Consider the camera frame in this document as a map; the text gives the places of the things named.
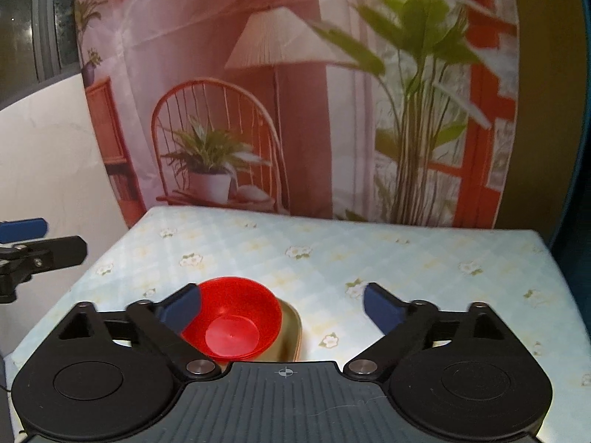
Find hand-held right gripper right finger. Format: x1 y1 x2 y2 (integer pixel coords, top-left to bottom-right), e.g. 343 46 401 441
343 281 507 384

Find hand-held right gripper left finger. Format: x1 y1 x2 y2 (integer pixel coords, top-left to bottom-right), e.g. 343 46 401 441
58 283 221 383

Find red bowl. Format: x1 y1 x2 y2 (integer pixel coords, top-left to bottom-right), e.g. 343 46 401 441
180 277 283 363

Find printed wall backdrop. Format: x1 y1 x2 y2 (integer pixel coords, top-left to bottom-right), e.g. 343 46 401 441
74 0 520 229

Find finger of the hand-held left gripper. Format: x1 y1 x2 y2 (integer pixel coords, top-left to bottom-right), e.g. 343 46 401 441
0 218 49 243
0 235 88 304

